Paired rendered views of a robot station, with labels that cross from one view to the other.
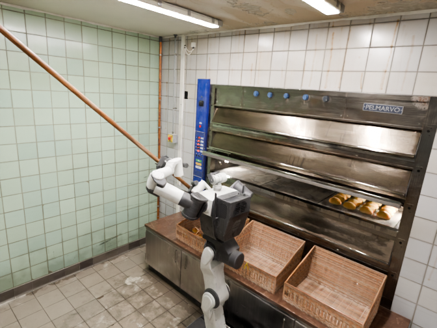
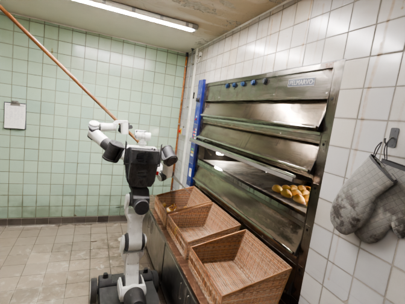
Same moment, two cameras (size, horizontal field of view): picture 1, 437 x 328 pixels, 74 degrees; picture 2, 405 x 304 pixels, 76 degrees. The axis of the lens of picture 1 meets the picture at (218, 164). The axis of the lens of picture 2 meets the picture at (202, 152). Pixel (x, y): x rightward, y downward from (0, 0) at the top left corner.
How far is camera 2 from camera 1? 1.40 m
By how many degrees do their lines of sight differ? 26
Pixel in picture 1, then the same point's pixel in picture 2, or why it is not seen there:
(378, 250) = (290, 238)
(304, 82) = (253, 69)
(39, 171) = (79, 138)
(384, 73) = (302, 47)
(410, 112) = (320, 82)
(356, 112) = (283, 90)
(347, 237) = (269, 222)
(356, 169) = (279, 148)
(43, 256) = (72, 201)
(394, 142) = (306, 115)
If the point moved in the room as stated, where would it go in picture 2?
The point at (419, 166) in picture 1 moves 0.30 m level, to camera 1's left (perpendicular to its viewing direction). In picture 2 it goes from (323, 139) to (271, 132)
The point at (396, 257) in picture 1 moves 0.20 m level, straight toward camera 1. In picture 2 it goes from (303, 247) to (279, 252)
